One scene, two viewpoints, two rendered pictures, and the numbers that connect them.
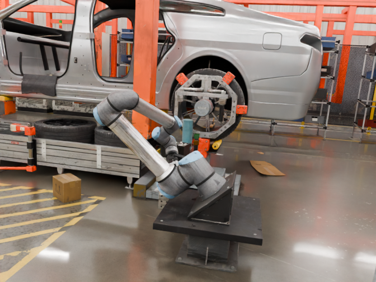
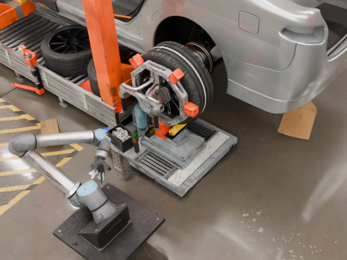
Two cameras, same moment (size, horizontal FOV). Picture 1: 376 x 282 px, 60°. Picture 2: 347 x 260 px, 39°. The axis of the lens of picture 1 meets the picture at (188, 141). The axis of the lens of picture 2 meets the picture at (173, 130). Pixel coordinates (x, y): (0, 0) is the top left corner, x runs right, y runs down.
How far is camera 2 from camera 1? 2.82 m
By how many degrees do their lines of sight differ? 42
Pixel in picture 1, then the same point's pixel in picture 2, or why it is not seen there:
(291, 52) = (270, 43)
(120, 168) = (102, 117)
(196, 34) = not seen: outside the picture
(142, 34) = (90, 14)
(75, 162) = (69, 98)
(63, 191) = not seen: hidden behind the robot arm
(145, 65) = (98, 43)
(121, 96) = (19, 145)
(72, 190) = not seen: hidden behind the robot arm
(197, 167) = (85, 200)
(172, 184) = (74, 202)
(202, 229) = (78, 249)
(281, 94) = (260, 84)
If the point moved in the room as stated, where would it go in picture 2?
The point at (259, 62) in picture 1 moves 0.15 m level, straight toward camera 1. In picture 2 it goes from (236, 43) to (224, 52)
